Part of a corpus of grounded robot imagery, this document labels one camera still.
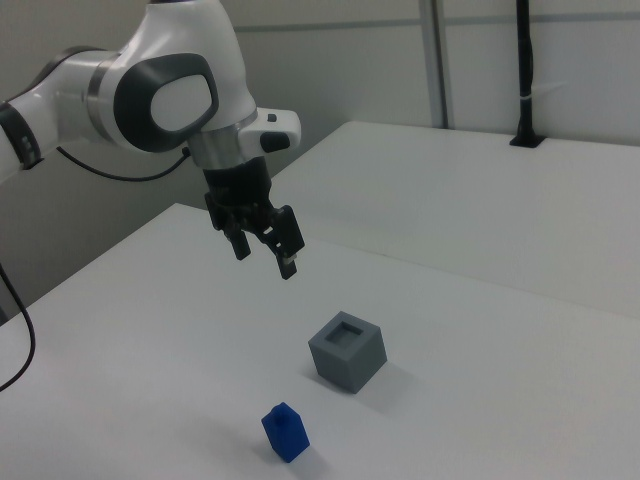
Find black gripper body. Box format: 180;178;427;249
202;156;275;231

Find blue block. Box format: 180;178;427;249
260;401;311;465

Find grey hollow cuboid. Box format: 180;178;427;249
307;310;389;396

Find dark robot arm cable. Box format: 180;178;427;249
0;143;194;394

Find grey partition post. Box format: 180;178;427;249
428;0;457;129

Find black camera pole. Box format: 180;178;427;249
508;0;547;149

